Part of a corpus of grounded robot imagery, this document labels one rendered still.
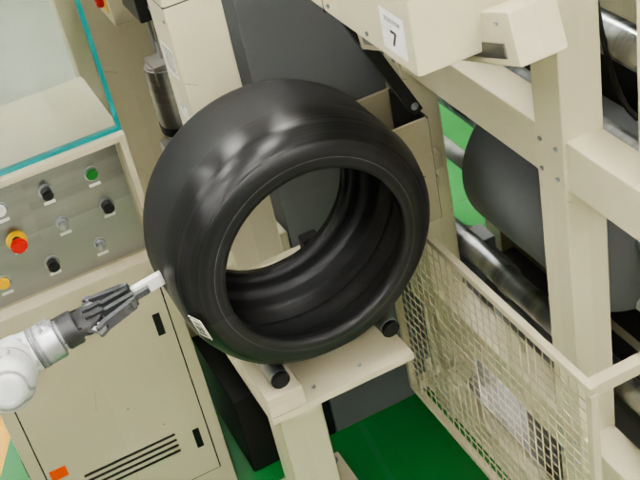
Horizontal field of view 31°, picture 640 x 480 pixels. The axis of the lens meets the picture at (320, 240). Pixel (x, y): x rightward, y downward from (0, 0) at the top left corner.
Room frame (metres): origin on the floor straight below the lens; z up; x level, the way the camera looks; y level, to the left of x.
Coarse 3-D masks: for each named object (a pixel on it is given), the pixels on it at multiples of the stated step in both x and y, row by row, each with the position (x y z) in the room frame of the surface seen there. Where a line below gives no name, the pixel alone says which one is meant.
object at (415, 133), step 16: (368, 96) 2.51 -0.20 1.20; (384, 96) 2.52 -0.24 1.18; (384, 112) 2.52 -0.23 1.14; (400, 112) 2.48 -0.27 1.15; (400, 128) 2.33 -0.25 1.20; (416, 128) 2.34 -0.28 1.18; (416, 144) 2.34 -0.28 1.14; (416, 160) 2.34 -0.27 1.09; (432, 160) 2.35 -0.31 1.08; (432, 176) 2.35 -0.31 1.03; (432, 192) 2.35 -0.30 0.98; (432, 208) 2.35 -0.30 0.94
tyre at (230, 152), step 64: (192, 128) 2.07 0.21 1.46; (256, 128) 1.97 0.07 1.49; (320, 128) 1.96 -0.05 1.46; (384, 128) 2.03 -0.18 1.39; (192, 192) 1.91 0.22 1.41; (256, 192) 1.88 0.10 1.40; (384, 192) 2.21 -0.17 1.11; (192, 256) 1.85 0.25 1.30; (320, 256) 2.20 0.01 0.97; (384, 256) 2.11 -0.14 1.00; (256, 320) 2.07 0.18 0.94; (320, 320) 2.04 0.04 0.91
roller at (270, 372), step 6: (258, 366) 1.95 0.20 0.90; (264, 366) 1.92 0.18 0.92; (270, 366) 1.91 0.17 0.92; (276, 366) 1.91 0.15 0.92; (282, 366) 1.91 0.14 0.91; (264, 372) 1.91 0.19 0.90; (270, 372) 1.89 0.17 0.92; (276, 372) 1.89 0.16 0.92; (282, 372) 1.89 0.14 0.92; (270, 378) 1.88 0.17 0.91; (276, 378) 1.88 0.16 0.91; (282, 378) 1.88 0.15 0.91; (288, 378) 1.89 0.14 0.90; (276, 384) 1.88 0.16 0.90; (282, 384) 1.88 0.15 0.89
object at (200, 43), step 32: (160, 0) 2.25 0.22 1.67; (192, 0) 2.27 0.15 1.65; (160, 32) 2.33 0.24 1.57; (192, 32) 2.26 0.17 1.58; (224, 32) 2.29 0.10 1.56; (192, 64) 2.26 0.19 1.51; (224, 64) 2.28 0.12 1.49; (192, 96) 2.25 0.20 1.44; (256, 224) 2.27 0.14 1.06; (256, 256) 2.27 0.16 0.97; (320, 416) 2.28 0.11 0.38; (288, 448) 2.25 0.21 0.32; (320, 448) 2.28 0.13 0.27
